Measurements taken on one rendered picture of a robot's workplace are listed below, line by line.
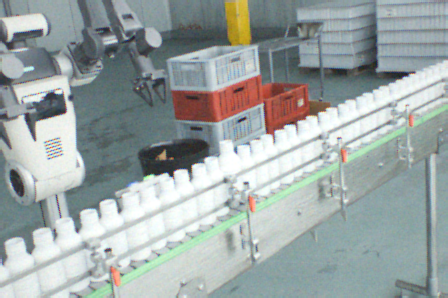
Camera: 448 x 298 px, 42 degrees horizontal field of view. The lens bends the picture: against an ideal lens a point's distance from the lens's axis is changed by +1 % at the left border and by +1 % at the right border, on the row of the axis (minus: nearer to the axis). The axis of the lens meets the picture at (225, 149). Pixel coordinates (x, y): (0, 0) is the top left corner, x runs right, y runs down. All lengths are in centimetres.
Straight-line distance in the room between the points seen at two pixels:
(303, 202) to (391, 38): 659
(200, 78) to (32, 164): 229
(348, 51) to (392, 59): 76
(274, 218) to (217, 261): 25
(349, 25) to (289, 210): 706
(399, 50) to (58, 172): 678
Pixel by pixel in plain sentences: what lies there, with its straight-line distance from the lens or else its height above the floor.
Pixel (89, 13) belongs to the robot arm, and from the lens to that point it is 198.
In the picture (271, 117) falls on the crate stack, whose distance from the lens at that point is 470.
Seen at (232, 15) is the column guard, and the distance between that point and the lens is 1183.
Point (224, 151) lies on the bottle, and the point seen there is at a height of 118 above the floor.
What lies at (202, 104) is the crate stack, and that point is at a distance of 412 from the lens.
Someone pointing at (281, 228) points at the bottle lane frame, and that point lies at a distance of 181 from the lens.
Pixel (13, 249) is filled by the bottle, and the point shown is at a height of 116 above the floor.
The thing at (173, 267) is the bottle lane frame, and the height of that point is 96.
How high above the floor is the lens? 165
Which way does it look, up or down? 17 degrees down
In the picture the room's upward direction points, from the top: 7 degrees counter-clockwise
